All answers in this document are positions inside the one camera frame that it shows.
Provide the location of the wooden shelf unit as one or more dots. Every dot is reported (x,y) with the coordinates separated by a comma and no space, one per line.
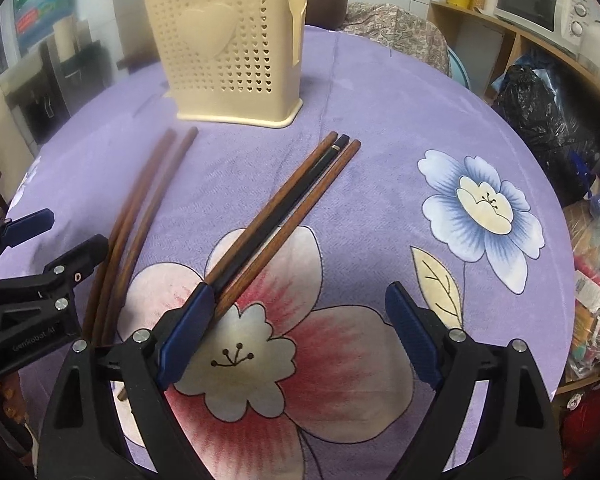
(485,20)

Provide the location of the colourful plastic bags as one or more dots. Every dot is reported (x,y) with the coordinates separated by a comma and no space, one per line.
(595,285)

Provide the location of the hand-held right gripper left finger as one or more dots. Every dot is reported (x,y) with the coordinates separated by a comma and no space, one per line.
(190,330)

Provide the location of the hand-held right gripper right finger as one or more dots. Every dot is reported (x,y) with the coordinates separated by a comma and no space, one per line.
(415,335)

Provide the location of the black plastic bag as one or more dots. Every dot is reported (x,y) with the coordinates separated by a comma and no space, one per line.
(545,120)

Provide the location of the black chopstick gold band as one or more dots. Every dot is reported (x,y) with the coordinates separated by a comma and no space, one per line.
(282,208)

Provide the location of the red bag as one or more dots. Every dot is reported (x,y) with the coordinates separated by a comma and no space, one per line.
(590,430)

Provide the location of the grey water dispenser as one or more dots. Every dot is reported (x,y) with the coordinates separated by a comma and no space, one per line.
(60,90)

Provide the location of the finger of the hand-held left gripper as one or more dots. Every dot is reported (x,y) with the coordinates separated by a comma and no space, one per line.
(30,223)
(82,255)

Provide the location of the blue basin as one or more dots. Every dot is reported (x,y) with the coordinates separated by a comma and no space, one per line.
(461,72)

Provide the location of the blue water bottle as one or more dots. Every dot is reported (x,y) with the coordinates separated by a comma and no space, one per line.
(42,5)

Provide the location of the white paper cup sleeve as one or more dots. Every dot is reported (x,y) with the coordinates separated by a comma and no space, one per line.
(65,37)

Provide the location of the floral cloth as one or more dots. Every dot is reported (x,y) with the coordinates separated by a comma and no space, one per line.
(400,35)

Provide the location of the cream perforated utensil holder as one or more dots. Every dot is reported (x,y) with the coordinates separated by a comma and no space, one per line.
(220,60)

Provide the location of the white microwave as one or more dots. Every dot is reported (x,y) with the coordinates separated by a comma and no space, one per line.
(530,5)

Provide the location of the brown plastic tub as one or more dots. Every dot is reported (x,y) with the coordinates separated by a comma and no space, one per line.
(327,7)

